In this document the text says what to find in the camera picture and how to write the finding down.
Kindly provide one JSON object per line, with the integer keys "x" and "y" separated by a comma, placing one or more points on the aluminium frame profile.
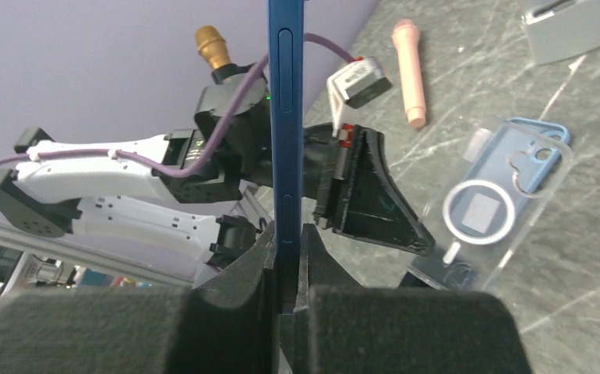
{"x": 131, "y": 263}

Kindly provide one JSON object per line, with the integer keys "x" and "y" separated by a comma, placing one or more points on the grey metronome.
{"x": 558, "y": 30}

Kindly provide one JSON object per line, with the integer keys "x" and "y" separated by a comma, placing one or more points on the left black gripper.
{"x": 355, "y": 196}

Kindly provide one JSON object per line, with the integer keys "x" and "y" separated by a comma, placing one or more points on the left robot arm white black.
{"x": 55, "y": 189}

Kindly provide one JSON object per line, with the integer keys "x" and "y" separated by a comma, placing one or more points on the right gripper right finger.
{"x": 343, "y": 327}

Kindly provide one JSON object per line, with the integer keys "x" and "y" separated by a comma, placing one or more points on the light blue phone case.
{"x": 507, "y": 169}

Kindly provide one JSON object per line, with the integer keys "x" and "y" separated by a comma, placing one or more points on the cluttered background table items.
{"x": 24, "y": 270}

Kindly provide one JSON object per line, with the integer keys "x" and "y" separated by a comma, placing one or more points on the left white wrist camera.
{"x": 353, "y": 86}

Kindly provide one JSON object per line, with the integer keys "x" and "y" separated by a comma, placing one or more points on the pink cylinder stick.
{"x": 406, "y": 38}

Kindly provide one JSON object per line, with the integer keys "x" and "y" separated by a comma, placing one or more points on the clear transparent phone case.
{"x": 457, "y": 265}

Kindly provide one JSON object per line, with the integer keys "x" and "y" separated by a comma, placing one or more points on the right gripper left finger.
{"x": 226, "y": 325}

